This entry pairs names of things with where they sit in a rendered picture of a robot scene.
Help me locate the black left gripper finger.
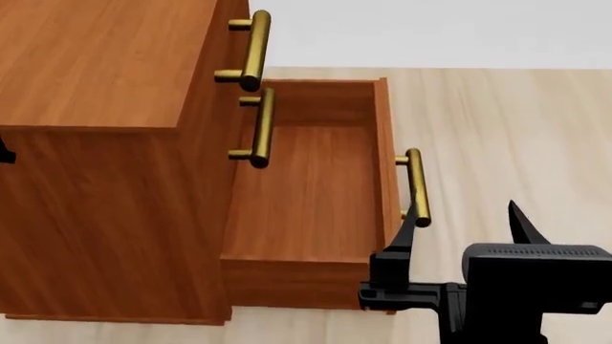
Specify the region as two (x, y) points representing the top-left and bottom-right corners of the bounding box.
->
(0, 133), (17, 166)

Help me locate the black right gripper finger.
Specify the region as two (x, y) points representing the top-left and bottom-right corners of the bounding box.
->
(507, 199), (552, 247)
(370, 192), (416, 289)

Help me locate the large wooden drawer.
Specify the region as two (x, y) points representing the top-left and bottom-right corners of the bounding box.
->
(219, 75), (418, 317)

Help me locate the brown wooden cabinet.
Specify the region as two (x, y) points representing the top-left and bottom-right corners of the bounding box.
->
(0, 0), (263, 327)

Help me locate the mid-height wooden drawer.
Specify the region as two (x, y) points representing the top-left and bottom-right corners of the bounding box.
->
(184, 80), (263, 230)

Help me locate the shallow wooden drawer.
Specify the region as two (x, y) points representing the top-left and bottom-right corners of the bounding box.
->
(179, 0), (254, 144)

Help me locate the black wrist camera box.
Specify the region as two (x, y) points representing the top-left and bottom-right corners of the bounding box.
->
(461, 242), (612, 317)

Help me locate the slim brass bar handle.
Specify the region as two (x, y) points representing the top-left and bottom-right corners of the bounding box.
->
(227, 86), (276, 169)

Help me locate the thick brass bar handle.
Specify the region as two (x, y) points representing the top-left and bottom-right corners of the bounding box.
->
(213, 9), (273, 93)

